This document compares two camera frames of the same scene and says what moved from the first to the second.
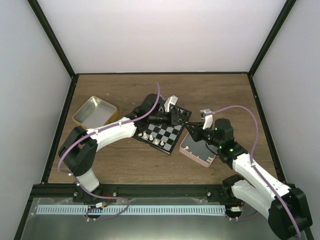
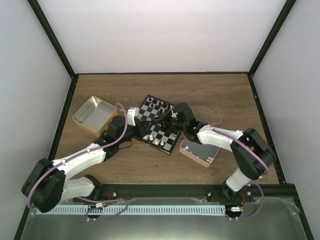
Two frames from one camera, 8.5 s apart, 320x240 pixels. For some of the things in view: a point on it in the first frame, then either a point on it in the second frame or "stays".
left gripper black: (174, 114) → (142, 126)
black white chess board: (162, 137) stays
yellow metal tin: (94, 113) stays
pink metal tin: (198, 151) stays
